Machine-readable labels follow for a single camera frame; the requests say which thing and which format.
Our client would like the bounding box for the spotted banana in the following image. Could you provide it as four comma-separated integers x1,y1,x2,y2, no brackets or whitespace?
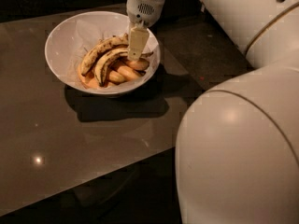
79,34,128,77
93,48,128,87

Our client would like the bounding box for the white bowl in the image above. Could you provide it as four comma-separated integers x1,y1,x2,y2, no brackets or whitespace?
45,11,161,96

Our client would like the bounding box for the yellow bread roll left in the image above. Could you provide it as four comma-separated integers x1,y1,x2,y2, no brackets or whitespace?
107,70,126,84

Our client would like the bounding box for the yellow bread roll right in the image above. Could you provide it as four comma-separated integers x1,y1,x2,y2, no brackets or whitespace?
122,59,150,71

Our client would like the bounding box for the yellow bread roll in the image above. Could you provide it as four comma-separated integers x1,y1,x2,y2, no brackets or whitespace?
112,61,141,81
122,59,150,71
107,70,126,84

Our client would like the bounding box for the lower spotted banana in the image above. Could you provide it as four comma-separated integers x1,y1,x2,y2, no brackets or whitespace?
93,48,128,87

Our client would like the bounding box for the yellow bread roll middle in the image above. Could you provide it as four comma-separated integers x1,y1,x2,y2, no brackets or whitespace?
112,61,141,81

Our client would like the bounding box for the upper spotted banana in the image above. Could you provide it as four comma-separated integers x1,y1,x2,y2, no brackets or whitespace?
79,34,128,77

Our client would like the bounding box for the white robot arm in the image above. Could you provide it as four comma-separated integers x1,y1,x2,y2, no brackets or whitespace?
175,0,299,224

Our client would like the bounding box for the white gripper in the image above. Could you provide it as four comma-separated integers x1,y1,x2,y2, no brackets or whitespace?
126,0,165,61

